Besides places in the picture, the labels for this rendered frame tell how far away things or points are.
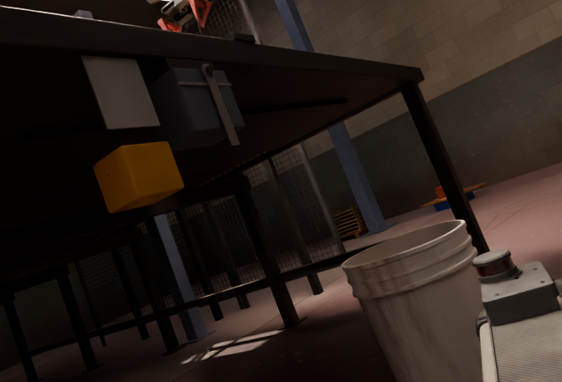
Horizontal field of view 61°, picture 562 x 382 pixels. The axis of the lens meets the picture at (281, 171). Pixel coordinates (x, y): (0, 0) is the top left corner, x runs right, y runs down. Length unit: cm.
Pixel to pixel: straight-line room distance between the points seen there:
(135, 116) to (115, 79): 6
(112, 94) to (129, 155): 11
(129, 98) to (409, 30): 581
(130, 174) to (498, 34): 560
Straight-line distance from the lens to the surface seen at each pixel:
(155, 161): 72
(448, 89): 623
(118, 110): 76
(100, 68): 78
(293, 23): 594
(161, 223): 328
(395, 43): 652
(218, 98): 88
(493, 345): 80
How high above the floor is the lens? 52
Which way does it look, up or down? 6 degrees up
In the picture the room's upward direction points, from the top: 22 degrees counter-clockwise
